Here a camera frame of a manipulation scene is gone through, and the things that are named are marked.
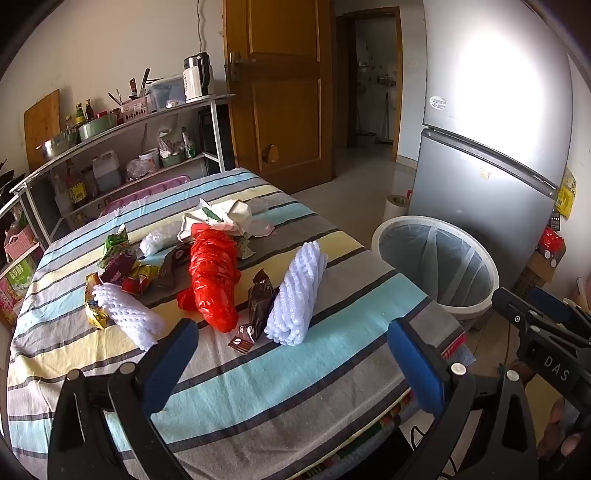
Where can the cardboard box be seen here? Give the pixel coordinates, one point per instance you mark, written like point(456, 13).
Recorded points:
point(535, 277)

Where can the white plastic bag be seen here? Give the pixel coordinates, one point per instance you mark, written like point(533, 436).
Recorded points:
point(154, 242)

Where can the pale green patterned packet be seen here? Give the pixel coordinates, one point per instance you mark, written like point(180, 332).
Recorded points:
point(247, 249)

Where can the translucent plastic jug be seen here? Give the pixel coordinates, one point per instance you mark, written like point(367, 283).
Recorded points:
point(106, 173)

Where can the white paper bag green print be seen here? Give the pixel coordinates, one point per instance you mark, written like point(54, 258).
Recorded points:
point(231, 212)

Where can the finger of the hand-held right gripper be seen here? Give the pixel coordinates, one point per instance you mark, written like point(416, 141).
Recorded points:
point(549, 304)
point(512, 309)

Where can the bundle of chopsticks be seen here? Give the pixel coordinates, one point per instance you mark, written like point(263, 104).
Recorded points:
point(115, 98)

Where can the green printed box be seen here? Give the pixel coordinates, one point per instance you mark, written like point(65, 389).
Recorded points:
point(18, 277)

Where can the small brown wrapper piece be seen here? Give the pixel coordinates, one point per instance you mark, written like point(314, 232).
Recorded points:
point(241, 339)

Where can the sauce bottle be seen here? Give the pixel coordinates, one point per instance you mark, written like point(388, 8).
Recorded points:
point(80, 115)
point(89, 110)

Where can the white trash bin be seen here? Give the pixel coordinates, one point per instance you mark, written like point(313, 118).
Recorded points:
point(438, 263)

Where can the green pot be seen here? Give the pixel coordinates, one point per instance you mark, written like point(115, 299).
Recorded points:
point(98, 128)

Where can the printed food bag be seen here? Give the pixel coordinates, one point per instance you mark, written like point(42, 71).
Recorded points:
point(170, 141)

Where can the white tub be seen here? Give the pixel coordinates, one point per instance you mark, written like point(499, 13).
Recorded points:
point(148, 160)

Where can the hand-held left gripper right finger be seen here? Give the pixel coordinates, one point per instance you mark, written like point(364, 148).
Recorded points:
point(415, 369)

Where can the mop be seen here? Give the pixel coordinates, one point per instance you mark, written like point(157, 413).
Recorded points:
point(384, 120)

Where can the small white foam net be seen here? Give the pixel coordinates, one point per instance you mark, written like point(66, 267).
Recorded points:
point(129, 314)

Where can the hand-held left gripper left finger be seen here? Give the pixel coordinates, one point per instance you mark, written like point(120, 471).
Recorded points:
point(173, 355)

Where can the green bowl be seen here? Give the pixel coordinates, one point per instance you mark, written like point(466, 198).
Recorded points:
point(171, 160)

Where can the person's right hand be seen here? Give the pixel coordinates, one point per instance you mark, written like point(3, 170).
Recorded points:
point(556, 427)

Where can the yellow snack packet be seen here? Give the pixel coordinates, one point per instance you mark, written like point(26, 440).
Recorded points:
point(94, 316)

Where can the red plaid cloth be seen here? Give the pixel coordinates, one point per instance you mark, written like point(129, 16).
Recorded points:
point(455, 351)

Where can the wooden door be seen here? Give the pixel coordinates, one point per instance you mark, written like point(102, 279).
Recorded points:
point(286, 115)

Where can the striped blanket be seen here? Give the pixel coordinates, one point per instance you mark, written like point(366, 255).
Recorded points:
point(277, 369)

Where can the white paper roll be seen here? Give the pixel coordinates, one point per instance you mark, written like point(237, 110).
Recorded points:
point(396, 206)

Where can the purple snack packet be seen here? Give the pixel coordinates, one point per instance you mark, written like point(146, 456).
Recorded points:
point(117, 270)

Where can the yellow-label oil bottle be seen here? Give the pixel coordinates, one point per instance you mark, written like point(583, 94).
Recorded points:
point(76, 187)

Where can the blue cloth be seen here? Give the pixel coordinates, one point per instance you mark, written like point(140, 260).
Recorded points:
point(466, 357)

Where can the small black packet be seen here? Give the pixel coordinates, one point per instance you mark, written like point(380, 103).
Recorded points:
point(554, 220)

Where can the wooden door frame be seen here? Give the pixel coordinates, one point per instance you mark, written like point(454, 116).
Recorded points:
point(344, 69)

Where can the hanging yellow packets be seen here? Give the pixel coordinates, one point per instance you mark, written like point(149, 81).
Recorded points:
point(565, 194)

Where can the large white foam net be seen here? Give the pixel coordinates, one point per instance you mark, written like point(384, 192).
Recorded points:
point(295, 295)

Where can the wooden cutting board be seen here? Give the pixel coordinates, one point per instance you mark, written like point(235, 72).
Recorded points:
point(41, 129)

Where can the silver refrigerator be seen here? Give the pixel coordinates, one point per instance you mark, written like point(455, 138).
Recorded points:
point(485, 161)

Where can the pink plastic lid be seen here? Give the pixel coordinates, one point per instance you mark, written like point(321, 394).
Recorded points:
point(143, 196)

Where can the pink plastic basket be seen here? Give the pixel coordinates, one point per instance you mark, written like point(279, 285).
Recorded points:
point(18, 244)

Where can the metal shelf rack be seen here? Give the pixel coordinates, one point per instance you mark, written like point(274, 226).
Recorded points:
point(138, 121)

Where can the clear plastic storage box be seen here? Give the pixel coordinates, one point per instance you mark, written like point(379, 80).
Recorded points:
point(166, 92)

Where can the clear plastic bag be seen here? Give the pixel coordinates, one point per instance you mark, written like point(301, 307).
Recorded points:
point(136, 170)

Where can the red plastic bag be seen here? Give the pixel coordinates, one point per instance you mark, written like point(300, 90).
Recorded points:
point(212, 277)

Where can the green bottle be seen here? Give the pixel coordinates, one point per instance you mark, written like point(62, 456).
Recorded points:
point(189, 143)

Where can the dark brown snack wrapper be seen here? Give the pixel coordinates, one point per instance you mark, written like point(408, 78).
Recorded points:
point(261, 300)
point(171, 267)

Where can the white electric kettle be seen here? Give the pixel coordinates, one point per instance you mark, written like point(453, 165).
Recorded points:
point(196, 81)

